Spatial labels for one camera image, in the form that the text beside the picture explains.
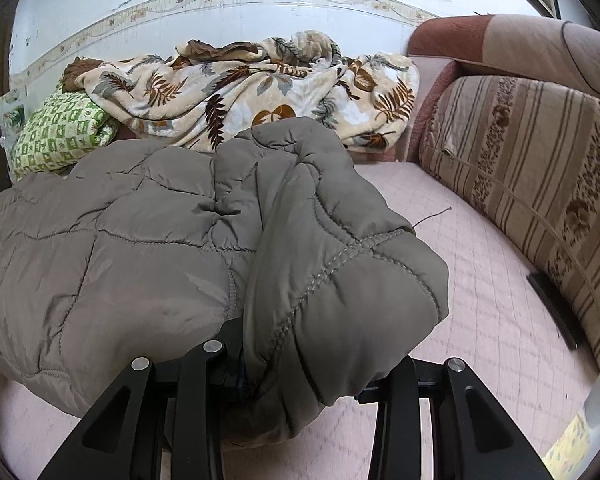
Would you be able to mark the clear plastic bag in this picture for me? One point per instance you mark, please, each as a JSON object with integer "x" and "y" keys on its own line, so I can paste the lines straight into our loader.
{"x": 10, "y": 115}

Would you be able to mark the reddish brown sofa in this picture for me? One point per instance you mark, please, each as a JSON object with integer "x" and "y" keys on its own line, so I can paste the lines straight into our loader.
{"x": 480, "y": 40}

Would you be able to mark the black smartphone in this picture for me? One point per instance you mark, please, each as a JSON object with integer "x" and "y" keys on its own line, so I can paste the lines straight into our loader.
{"x": 550, "y": 305}

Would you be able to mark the grey puffer jacket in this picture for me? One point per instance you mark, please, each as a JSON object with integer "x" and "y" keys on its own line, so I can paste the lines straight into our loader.
{"x": 155, "y": 240}

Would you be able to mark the yellow patterned cloth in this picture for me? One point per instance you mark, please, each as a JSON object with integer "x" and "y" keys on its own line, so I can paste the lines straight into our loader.
{"x": 575, "y": 440}

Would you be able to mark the leaf print fleece blanket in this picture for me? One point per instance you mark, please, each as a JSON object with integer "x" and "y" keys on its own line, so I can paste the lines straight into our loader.
{"x": 205, "y": 90}

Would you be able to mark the striped floral sofa cushion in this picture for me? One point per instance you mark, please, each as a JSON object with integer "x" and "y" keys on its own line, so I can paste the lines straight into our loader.
{"x": 530, "y": 160}

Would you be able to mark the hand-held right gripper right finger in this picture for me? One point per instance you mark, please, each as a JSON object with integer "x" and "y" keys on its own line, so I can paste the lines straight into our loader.
{"x": 397, "y": 410}

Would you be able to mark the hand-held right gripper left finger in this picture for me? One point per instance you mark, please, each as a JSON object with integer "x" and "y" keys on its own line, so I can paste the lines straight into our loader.
{"x": 205, "y": 375}

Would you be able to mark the green patterned pillow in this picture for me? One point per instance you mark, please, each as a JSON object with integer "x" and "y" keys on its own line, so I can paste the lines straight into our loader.
{"x": 55, "y": 135}

